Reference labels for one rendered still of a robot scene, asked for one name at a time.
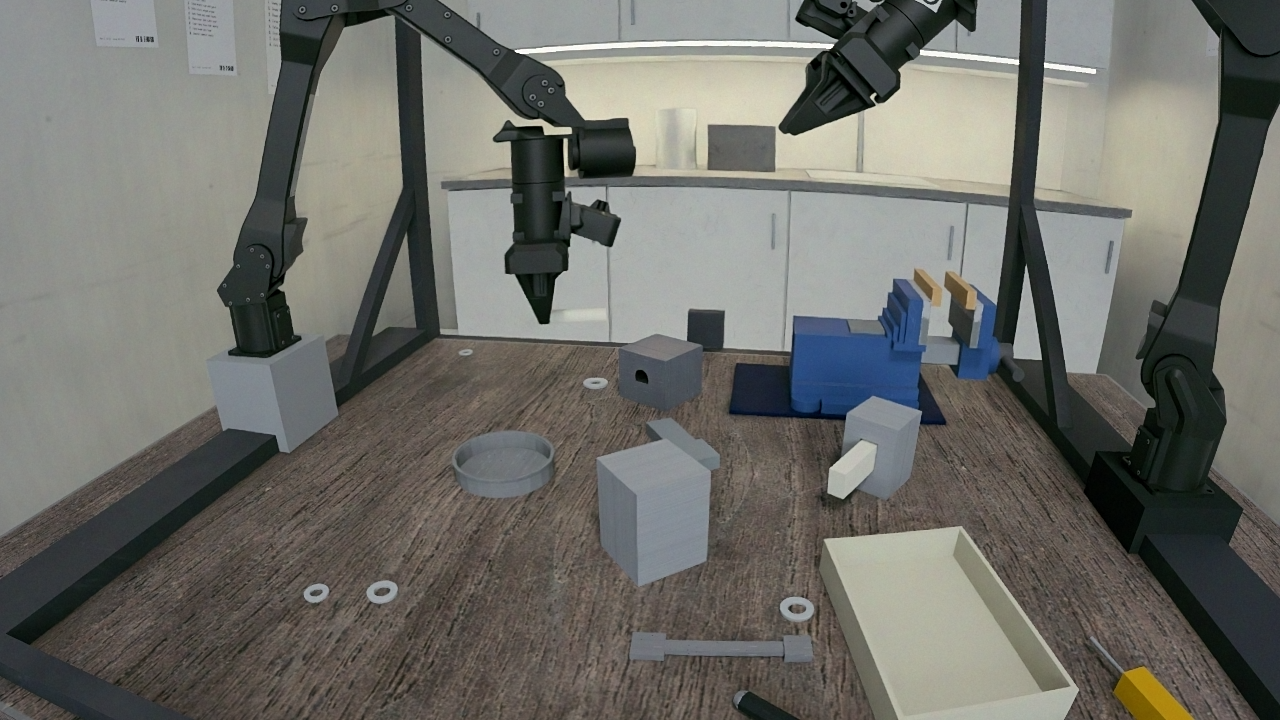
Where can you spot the yellow screwdriver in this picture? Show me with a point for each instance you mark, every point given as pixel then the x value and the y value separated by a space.
pixel 1143 695

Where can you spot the cream open rectangular tray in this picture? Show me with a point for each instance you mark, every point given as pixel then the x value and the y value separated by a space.
pixel 947 631

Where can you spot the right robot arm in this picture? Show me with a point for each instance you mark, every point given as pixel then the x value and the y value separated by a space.
pixel 271 236

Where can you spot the white cylindrical pin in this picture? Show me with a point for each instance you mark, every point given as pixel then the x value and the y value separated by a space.
pixel 578 316

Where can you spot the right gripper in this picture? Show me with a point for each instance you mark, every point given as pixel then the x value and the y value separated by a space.
pixel 537 209

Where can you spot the tan wooden block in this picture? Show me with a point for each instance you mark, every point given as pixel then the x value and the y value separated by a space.
pixel 929 286
pixel 961 290

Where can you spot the black and grey pin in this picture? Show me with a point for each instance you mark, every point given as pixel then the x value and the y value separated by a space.
pixel 758 708

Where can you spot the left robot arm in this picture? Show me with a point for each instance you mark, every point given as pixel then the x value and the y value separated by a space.
pixel 1179 346

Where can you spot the dark blue flat mat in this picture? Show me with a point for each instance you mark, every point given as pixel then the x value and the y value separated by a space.
pixel 764 390

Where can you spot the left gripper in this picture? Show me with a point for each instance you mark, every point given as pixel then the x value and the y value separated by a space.
pixel 862 69

